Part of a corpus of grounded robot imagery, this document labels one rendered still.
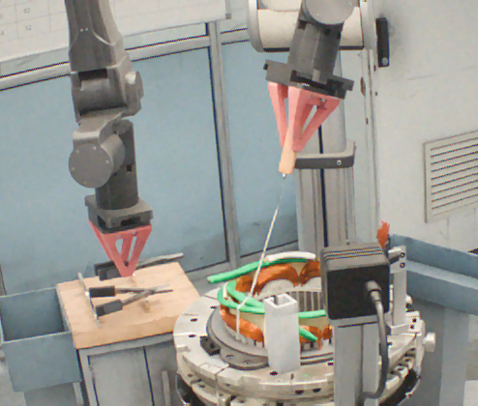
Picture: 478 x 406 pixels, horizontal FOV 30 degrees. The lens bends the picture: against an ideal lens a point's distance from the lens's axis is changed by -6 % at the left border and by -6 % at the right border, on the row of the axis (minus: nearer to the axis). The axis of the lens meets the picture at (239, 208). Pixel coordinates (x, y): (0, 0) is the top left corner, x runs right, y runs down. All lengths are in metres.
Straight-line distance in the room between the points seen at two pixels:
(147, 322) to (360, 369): 0.68
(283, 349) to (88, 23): 0.45
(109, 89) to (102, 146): 0.09
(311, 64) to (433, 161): 2.51
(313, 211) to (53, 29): 1.84
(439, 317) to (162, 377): 0.43
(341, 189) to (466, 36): 2.08
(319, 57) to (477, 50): 2.60
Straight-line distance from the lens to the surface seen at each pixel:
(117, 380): 1.36
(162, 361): 1.36
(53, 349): 1.32
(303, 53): 1.10
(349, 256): 0.63
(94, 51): 1.14
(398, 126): 3.45
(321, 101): 1.11
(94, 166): 1.11
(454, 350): 1.48
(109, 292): 1.36
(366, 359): 0.66
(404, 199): 3.56
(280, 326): 1.06
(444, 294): 1.38
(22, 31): 3.26
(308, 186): 1.61
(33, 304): 1.47
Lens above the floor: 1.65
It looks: 20 degrees down
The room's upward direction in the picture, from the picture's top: 5 degrees counter-clockwise
